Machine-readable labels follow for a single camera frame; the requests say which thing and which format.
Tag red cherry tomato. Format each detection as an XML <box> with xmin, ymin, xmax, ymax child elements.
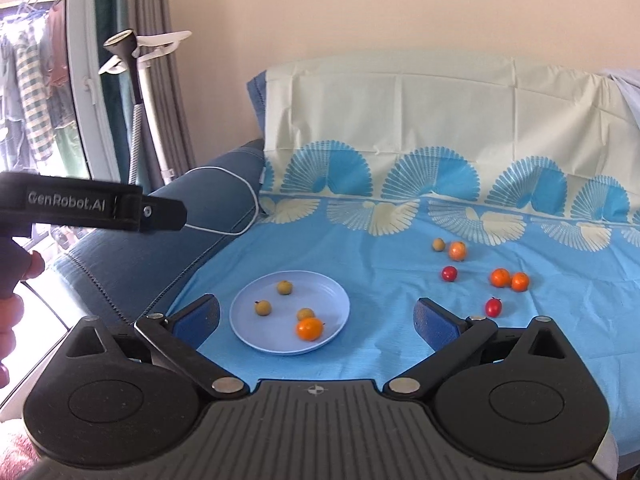
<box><xmin>440</xmin><ymin>266</ymin><xmax>458</xmax><ymax>282</ymax></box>
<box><xmin>485</xmin><ymin>297</ymin><xmax>502</xmax><ymax>318</ymax></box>

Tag small orange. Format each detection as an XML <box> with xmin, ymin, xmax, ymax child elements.
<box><xmin>295</xmin><ymin>318</ymin><xmax>324</xmax><ymax>341</ymax></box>
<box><xmin>489</xmin><ymin>268</ymin><xmax>511</xmax><ymax>288</ymax></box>
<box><xmin>510</xmin><ymin>272</ymin><xmax>530</xmax><ymax>292</ymax></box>

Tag orange fruit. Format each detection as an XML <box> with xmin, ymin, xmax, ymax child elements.
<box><xmin>448</xmin><ymin>240</ymin><xmax>468</xmax><ymax>261</ymax></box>

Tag brown longan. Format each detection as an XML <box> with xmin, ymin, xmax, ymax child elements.
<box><xmin>432</xmin><ymin>238</ymin><xmax>446</xmax><ymax>252</ymax></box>

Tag person's left hand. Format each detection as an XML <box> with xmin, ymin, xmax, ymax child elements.
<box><xmin>0</xmin><ymin>250</ymin><xmax>46</xmax><ymax>360</ymax></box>

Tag blue sofa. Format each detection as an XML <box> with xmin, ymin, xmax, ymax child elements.
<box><xmin>41</xmin><ymin>139</ymin><xmax>265</xmax><ymax>327</ymax></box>

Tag hanging clothes outside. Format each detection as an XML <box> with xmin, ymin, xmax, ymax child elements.
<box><xmin>1</xmin><ymin>0</ymin><xmax>89</xmax><ymax>178</ymax></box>

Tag longan on plate left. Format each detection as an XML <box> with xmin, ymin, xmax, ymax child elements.
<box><xmin>254</xmin><ymin>300</ymin><xmax>272</xmax><ymax>316</ymax></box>

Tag longan on plate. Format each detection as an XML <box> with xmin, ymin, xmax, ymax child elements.
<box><xmin>254</xmin><ymin>300</ymin><xmax>272</xmax><ymax>316</ymax></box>
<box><xmin>296</xmin><ymin>309</ymin><xmax>316</xmax><ymax>322</ymax></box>
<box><xmin>277</xmin><ymin>281</ymin><xmax>293</xmax><ymax>296</ymax></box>

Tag light blue plate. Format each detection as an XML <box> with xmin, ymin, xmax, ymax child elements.
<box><xmin>229</xmin><ymin>271</ymin><xmax>350</xmax><ymax>356</ymax></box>

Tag longan on plate top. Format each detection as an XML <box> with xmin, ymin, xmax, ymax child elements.
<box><xmin>277</xmin><ymin>281</ymin><xmax>293</xmax><ymax>296</ymax></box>

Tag longan on plate right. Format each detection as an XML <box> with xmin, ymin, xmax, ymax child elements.
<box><xmin>296</xmin><ymin>309</ymin><xmax>316</xmax><ymax>322</ymax></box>

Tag small orange on plate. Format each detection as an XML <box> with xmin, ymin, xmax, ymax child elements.
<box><xmin>295</xmin><ymin>318</ymin><xmax>324</xmax><ymax>341</ymax></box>

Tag blue patterned sheet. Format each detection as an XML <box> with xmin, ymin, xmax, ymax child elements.
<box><xmin>174</xmin><ymin>52</ymin><xmax>639</xmax><ymax>454</ymax></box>

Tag grey curtain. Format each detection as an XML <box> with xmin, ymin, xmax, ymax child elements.
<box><xmin>94</xmin><ymin>0</ymin><xmax>195</xmax><ymax>191</ymax></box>

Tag white window frame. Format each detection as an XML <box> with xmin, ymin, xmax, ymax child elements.
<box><xmin>65</xmin><ymin>0</ymin><xmax>119</xmax><ymax>181</ymax></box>

